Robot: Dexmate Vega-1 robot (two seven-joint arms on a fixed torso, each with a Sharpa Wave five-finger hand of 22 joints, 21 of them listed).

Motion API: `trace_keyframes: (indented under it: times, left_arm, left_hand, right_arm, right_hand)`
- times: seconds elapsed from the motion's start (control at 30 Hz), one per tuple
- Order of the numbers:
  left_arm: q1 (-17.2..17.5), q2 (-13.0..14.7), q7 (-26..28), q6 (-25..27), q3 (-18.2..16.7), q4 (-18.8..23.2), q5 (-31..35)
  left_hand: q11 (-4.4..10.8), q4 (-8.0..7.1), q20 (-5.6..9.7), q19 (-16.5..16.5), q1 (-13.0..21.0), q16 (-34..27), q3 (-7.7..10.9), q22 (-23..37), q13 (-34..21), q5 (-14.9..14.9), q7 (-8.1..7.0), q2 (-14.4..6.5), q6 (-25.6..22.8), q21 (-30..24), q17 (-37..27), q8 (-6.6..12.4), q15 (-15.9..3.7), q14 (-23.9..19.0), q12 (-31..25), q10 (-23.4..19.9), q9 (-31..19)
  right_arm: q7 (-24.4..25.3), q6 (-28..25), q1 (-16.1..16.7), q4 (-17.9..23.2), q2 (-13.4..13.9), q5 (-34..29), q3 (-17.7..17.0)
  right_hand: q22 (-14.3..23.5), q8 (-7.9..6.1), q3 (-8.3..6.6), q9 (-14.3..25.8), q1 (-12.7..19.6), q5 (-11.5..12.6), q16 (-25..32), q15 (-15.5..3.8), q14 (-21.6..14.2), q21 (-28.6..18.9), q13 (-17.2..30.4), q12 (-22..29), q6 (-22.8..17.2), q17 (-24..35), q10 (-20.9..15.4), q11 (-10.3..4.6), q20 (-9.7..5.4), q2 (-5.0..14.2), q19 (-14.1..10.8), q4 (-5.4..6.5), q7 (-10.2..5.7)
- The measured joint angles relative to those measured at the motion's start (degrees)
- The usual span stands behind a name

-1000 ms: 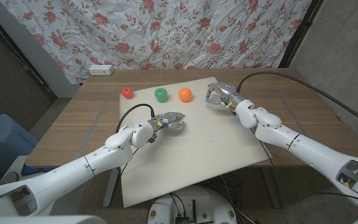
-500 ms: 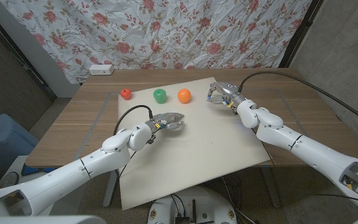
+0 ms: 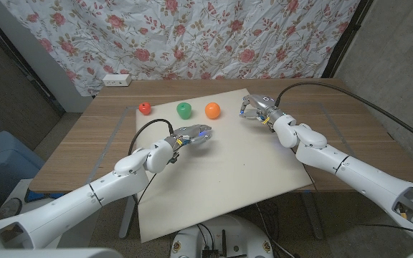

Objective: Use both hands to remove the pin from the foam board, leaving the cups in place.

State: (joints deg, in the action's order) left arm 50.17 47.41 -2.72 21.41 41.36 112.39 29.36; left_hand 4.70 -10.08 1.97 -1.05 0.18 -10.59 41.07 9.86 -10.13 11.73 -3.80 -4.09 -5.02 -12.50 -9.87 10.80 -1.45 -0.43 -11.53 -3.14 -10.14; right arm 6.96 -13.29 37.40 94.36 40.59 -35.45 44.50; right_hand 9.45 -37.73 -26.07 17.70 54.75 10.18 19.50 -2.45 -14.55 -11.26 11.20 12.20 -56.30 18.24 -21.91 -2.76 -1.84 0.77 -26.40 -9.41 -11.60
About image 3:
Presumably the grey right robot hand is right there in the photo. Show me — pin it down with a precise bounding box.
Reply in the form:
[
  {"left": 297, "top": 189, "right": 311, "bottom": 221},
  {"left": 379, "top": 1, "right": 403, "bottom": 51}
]
[{"left": 239, "top": 94, "right": 287, "bottom": 125}]

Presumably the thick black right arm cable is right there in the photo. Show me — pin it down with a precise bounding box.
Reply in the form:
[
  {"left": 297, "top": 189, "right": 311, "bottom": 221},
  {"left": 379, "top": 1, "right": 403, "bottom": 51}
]
[{"left": 274, "top": 81, "right": 413, "bottom": 148}]

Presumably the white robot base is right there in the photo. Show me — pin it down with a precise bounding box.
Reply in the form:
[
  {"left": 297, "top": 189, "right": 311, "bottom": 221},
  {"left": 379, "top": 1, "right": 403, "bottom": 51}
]
[{"left": 170, "top": 214, "right": 275, "bottom": 258}]

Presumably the cream foam board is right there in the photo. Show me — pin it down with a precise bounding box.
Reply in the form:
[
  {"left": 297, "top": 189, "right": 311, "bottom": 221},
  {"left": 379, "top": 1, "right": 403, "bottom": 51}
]
[{"left": 134, "top": 88, "right": 313, "bottom": 244}]

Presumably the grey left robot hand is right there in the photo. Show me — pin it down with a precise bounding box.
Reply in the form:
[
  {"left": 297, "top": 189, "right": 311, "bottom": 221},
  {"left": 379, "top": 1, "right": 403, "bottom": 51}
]
[{"left": 166, "top": 123, "right": 214, "bottom": 148}]

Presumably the floral backdrop cloth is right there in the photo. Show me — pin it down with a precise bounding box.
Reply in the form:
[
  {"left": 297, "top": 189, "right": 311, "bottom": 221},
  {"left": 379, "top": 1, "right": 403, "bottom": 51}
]
[{"left": 0, "top": 0, "right": 361, "bottom": 97}]

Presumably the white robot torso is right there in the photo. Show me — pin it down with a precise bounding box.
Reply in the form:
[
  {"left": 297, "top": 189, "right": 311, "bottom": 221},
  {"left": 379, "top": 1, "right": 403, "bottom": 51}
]
[{"left": 0, "top": 247, "right": 413, "bottom": 258}]

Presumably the thin black left arm wire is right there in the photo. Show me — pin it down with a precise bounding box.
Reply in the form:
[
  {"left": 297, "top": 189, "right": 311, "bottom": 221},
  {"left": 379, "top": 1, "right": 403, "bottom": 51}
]
[{"left": 136, "top": 173, "right": 157, "bottom": 206}]

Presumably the grey metal table leg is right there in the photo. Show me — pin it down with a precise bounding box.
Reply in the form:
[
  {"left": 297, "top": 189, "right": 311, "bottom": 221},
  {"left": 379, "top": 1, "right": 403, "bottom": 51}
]
[
  {"left": 118, "top": 195, "right": 138, "bottom": 239},
  {"left": 301, "top": 191, "right": 326, "bottom": 240}
]

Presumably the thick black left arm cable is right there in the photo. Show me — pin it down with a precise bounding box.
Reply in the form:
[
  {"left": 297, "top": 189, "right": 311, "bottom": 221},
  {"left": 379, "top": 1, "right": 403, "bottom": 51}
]
[{"left": 127, "top": 118, "right": 176, "bottom": 156}]

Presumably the white power strip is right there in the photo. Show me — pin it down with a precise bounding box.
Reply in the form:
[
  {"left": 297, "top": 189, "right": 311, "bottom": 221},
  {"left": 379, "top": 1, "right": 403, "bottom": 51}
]
[{"left": 102, "top": 73, "right": 133, "bottom": 87}]

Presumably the thin black arm wire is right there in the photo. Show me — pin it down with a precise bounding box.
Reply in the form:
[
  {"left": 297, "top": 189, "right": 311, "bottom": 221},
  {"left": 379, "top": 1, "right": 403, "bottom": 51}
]
[
  {"left": 136, "top": 173, "right": 157, "bottom": 206},
  {"left": 291, "top": 148, "right": 318, "bottom": 191}
]

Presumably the black backdrop stand pole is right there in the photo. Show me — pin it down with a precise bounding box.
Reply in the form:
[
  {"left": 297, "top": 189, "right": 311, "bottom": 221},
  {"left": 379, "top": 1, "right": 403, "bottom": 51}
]
[
  {"left": 321, "top": 0, "right": 374, "bottom": 79},
  {"left": 0, "top": 3, "right": 66, "bottom": 116}
]

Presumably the thin black right arm wire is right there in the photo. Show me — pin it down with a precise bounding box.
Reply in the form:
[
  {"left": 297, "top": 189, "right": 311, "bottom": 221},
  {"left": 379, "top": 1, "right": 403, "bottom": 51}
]
[{"left": 291, "top": 148, "right": 318, "bottom": 191}]

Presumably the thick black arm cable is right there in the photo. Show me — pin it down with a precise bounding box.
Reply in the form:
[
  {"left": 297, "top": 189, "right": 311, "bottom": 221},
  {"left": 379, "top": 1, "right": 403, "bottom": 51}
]
[
  {"left": 127, "top": 118, "right": 176, "bottom": 156},
  {"left": 274, "top": 81, "right": 413, "bottom": 148}
]

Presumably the orange ball toy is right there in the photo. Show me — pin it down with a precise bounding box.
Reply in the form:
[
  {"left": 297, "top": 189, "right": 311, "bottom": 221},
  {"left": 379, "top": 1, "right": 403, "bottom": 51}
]
[{"left": 204, "top": 102, "right": 222, "bottom": 120}]

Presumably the grey sneaker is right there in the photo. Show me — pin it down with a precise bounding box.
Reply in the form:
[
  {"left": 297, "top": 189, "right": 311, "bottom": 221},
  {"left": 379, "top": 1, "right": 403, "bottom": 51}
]
[{"left": 0, "top": 197, "right": 23, "bottom": 218}]

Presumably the blue storage bin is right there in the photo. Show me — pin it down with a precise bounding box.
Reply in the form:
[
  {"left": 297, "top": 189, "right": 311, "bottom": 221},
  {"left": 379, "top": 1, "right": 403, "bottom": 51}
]
[{"left": 0, "top": 130, "right": 46, "bottom": 207}]

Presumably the black floor cable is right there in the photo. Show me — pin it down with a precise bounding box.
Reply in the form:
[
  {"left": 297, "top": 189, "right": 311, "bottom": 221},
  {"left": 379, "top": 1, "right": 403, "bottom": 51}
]
[
  {"left": 359, "top": 222, "right": 413, "bottom": 241},
  {"left": 252, "top": 199, "right": 282, "bottom": 252}
]

